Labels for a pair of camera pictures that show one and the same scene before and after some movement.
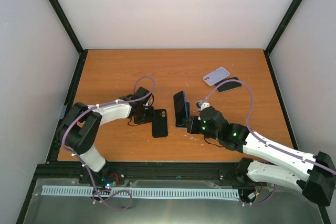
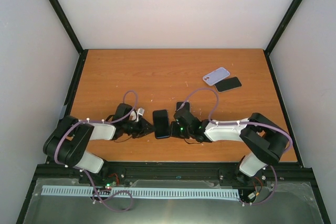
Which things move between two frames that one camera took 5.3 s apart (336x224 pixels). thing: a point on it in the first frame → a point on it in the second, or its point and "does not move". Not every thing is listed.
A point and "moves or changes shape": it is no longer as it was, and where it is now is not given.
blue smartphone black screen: x=182 y=125 moves or changes shape
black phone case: x=159 y=126 does not move
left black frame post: x=58 y=10 does not move
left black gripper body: x=144 y=117 → x=135 y=129
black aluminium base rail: x=123 y=173 does not move
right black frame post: x=292 y=12 does not move
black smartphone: x=181 y=126 moves or changes shape
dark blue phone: x=180 y=108 → x=161 y=123
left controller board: x=111 y=181 does not move
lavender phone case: x=216 y=76 does not move
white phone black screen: x=229 y=85 does not move
